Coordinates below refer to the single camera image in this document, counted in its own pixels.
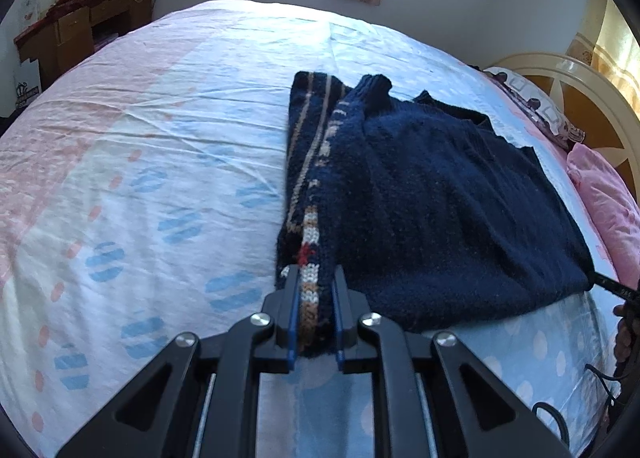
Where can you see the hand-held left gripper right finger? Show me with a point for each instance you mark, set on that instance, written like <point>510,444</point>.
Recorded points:
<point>337,323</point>

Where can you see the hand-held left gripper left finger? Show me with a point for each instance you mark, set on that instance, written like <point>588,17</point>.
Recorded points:
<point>295,323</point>

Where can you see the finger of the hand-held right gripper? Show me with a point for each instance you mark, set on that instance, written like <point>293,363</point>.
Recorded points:
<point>615,288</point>

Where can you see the navy patterned knit sweater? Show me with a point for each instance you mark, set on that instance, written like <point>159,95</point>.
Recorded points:
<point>440,208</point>

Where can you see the person's right hand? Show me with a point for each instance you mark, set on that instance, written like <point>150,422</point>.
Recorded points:
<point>627,333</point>

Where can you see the pink blanket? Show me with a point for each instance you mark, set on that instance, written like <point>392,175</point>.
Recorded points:
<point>610,198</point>

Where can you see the cream and brown headboard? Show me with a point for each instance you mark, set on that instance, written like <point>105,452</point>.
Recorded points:
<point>595,103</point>

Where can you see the patterned pillow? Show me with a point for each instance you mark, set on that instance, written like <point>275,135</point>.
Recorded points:
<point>540,108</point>

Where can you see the bed with patterned sheet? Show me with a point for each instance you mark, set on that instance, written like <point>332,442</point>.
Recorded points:
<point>150,163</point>

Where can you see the yellow beige curtain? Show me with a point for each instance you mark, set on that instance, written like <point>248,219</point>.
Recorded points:
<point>610,48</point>

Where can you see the white printed bag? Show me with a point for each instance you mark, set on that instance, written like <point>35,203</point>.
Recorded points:
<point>29,86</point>

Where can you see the brown wooden desk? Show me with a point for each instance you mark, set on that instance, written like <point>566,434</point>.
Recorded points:
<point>75,33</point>

